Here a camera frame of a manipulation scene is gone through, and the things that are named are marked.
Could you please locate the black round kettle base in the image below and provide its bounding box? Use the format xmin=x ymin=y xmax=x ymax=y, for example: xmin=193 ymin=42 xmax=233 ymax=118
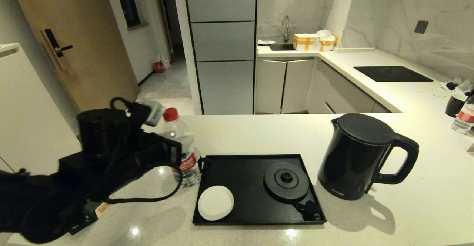
xmin=263 ymin=162 xmax=310 ymax=204

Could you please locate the chrome sink faucet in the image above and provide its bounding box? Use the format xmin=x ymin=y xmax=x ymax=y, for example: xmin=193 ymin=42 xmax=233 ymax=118
xmin=281 ymin=15 xmax=290 ymax=42

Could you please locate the black gold door lock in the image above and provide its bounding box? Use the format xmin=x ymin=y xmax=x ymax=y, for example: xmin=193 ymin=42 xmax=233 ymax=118
xmin=40 ymin=28 xmax=73 ymax=71

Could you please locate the brown wooden door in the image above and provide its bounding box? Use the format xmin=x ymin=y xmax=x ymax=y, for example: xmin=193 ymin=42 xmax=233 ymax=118
xmin=8 ymin=0 xmax=140 ymax=139

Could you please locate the dark narrow window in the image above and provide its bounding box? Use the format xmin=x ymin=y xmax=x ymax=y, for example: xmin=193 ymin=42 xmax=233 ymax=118
xmin=113 ymin=0 xmax=149 ymax=30

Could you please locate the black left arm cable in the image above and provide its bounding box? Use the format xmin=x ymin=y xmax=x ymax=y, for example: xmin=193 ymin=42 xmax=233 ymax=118
xmin=104 ymin=97 xmax=183 ymax=204

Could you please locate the dark green folded leaflet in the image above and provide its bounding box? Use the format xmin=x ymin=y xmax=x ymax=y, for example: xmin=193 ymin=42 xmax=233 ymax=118
xmin=69 ymin=200 xmax=112 ymax=235

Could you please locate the grey lower cabinet door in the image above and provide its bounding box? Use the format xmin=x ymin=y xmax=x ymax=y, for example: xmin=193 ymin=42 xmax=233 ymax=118
xmin=281 ymin=59 xmax=315 ymax=112
xmin=256 ymin=60 xmax=287 ymax=114

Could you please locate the crumpled white tissue pile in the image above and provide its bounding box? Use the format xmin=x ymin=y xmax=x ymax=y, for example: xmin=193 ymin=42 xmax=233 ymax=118
xmin=440 ymin=78 xmax=474 ymax=96

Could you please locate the black electric kettle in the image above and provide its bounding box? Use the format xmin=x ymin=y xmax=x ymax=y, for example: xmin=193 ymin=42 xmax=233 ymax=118
xmin=317 ymin=113 xmax=420 ymax=201

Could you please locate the black rectangular tray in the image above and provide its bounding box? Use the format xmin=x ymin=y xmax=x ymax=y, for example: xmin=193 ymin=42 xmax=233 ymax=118
xmin=192 ymin=154 xmax=327 ymax=226

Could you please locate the black mug white rim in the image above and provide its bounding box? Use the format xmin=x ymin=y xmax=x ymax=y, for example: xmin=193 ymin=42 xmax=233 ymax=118
xmin=445 ymin=94 xmax=467 ymax=118

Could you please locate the water bottle with red cap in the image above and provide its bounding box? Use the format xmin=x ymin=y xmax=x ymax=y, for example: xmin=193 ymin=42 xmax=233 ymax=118
xmin=161 ymin=107 xmax=203 ymax=188

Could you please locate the clear bottle with red label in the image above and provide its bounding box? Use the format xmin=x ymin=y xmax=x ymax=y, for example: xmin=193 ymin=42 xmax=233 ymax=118
xmin=450 ymin=95 xmax=474 ymax=134

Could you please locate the small yellow taped cardboard box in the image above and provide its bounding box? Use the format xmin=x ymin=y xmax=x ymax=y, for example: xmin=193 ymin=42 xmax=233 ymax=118
xmin=320 ymin=36 xmax=337 ymax=51

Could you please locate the black induction cooktop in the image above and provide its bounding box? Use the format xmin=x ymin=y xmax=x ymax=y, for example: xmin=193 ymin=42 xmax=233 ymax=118
xmin=354 ymin=66 xmax=434 ymax=82

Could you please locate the tall grey cabinet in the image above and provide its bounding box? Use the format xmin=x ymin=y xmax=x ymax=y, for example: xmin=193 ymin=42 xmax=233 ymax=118
xmin=183 ymin=0 xmax=257 ymax=115

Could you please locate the large yellow taped cardboard box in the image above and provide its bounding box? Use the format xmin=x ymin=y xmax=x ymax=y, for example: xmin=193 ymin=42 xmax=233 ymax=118
xmin=293 ymin=34 xmax=322 ymax=51

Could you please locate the grey drawer cabinet front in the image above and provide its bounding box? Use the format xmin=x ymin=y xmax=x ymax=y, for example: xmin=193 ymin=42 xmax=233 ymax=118
xmin=307 ymin=59 xmax=391 ymax=114

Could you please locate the white side cabinet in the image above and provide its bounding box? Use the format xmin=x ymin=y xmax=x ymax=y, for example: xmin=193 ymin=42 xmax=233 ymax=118
xmin=0 ymin=43 xmax=81 ymax=176

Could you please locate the white round saucer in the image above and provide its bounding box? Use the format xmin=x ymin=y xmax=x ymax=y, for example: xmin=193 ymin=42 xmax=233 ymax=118
xmin=198 ymin=186 xmax=235 ymax=222

